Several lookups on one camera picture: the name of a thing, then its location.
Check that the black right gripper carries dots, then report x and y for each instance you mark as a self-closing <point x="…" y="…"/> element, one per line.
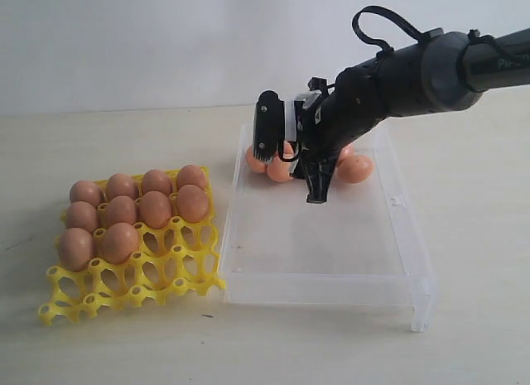
<point x="329" y="123"/>

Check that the clear plastic box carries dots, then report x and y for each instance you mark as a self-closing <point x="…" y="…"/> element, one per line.
<point x="362" y="247"/>

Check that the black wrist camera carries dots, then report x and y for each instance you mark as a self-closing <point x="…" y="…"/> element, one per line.
<point x="268" y="125"/>

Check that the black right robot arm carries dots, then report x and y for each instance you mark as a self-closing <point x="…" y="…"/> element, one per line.
<point x="447" y="73"/>

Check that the brown egg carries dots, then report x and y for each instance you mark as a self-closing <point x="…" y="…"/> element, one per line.
<point x="155" y="209"/>
<point x="287" y="151"/>
<point x="278" y="170"/>
<point x="76" y="248"/>
<point x="121" y="185"/>
<point x="156" y="180"/>
<point x="121" y="209"/>
<point x="346" y="152"/>
<point x="192" y="203"/>
<point x="191" y="175"/>
<point x="82" y="215"/>
<point x="254" y="164"/>
<point x="119" y="242"/>
<point x="355" y="169"/>
<point x="86" y="191"/>

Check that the yellow plastic egg tray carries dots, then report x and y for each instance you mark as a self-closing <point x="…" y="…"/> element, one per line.
<point x="171" y="261"/>

